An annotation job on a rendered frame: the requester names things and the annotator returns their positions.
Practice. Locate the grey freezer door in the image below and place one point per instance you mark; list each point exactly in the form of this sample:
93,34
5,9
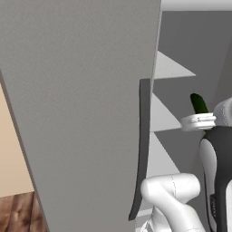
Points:
75,114

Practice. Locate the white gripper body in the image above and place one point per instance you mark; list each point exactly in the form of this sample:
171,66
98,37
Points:
198,122

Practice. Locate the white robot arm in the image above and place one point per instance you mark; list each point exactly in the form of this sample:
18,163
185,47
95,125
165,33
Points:
169,188

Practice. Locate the grey freezer shelf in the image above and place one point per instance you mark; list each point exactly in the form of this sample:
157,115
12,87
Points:
158,161
167,68
161,117

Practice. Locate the dark green cucumber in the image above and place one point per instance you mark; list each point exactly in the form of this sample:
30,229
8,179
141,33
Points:
198,103

